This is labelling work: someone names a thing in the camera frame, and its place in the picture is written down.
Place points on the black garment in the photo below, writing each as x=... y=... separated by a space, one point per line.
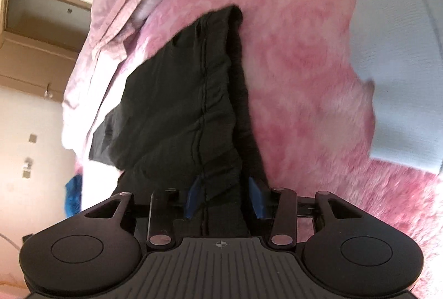
x=173 y=94

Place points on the pink floral fleece blanket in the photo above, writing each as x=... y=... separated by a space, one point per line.
x=294 y=43

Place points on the light blue cloth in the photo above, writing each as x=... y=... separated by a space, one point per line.
x=398 y=43

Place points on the light pink quilt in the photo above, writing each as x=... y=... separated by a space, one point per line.
x=110 y=15

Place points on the beige wooden cabinet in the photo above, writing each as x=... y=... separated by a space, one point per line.
x=31 y=43

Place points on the bright blue cloth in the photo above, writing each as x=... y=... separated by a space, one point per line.
x=73 y=195

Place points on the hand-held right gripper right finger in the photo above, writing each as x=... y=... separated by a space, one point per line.
x=256 y=198

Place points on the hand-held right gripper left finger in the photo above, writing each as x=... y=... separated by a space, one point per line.
x=193 y=198

